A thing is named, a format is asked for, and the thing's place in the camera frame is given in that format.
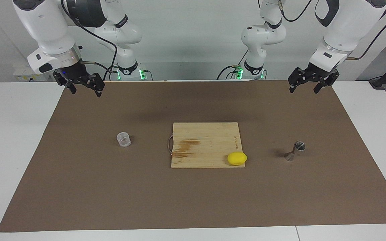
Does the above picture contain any wooden cutting board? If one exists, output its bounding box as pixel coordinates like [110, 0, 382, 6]
[167, 122, 246, 168]

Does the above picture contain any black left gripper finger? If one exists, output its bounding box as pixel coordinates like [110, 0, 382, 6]
[314, 72, 339, 94]
[287, 68, 309, 93]

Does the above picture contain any yellow lemon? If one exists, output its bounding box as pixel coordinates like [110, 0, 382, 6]
[227, 152, 247, 166]

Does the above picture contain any small clear glass cup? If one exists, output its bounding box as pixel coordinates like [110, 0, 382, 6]
[117, 132, 131, 148]

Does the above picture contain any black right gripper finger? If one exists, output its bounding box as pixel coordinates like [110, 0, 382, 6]
[86, 73, 105, 98]
[56, 79, 77, 94]

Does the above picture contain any brown table mat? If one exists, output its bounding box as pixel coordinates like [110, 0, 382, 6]
[0, 80, 386, 232]

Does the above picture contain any steel cocktail jigger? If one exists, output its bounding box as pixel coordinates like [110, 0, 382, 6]
[284, 141, 306, 162]

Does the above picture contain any white power strip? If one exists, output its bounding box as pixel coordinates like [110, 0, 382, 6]
[14, 65, 51, 82]

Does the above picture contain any black base cable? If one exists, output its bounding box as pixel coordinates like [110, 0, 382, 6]
[103, 65, 120, 81]
[216, 49, 247, 80]

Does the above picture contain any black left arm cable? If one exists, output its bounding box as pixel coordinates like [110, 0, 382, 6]
[278, 0, 386, 61]

